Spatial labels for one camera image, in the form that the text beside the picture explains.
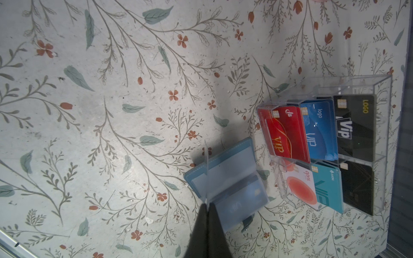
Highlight black plain card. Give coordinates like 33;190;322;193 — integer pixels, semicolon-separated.
339;161;374;215

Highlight light blue VIP wallet card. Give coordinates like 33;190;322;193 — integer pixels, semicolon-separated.
212;174;269;233

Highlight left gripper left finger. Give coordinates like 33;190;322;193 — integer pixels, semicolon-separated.
184;204;208;258

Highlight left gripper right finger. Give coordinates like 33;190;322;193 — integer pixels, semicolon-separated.
208;203;232;258

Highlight red VIP card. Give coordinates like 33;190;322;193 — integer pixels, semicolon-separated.
257;105;310;163

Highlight pink white circle card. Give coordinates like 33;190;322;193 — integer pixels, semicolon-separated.
284;161;319;210

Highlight teal VIP card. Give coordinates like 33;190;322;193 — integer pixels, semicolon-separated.
311;163;344;213

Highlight black VIP card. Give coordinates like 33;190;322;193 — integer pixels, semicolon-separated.
333;94;375;162

